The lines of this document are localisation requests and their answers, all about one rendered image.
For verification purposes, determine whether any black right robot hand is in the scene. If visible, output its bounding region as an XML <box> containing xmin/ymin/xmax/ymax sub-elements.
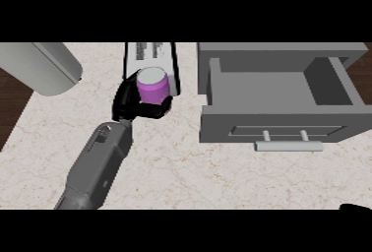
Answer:
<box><xmin>336</xmin><ymin>203</ymin><xmax>372</xmax><ymax>211</ymax></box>

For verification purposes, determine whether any grey cabinet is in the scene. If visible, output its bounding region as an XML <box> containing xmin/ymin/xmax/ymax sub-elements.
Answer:
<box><xmin>196</xmin><ymin>42</ymin><xmax>370</xmax><ymax>106</ymax></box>

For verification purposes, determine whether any pale grey drawer handle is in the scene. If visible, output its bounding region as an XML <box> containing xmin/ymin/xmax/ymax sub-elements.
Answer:
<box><xmin>253</xmin><ymin>129</ymin><xmax>324</xmax><ymax>153</ymax></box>

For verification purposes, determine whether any purple can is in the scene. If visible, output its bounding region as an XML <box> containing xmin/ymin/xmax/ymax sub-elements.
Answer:
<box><xmin>135</xmin><ymin>66</ymin><xmax>171</xmax><ymax>115</ymax></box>

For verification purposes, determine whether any grey open drawer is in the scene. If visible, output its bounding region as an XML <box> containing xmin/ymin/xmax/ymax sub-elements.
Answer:
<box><xmin>197</xmin><ymin>56</ymin><xmax>372</xmax><ymax>144</ymax></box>

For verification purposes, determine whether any pale grey cylinder appliance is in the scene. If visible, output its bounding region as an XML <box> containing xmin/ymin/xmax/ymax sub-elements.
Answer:
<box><xmin>0</xmin><ymin>42</ymin><xmax>84</xmax><ymax>97</ymax></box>

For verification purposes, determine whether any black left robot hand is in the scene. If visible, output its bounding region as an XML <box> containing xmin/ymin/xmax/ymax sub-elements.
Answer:
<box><xmin>110</xmin><ymin>68</ymin><xmax>174</xmax><ymax>123</ymax></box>

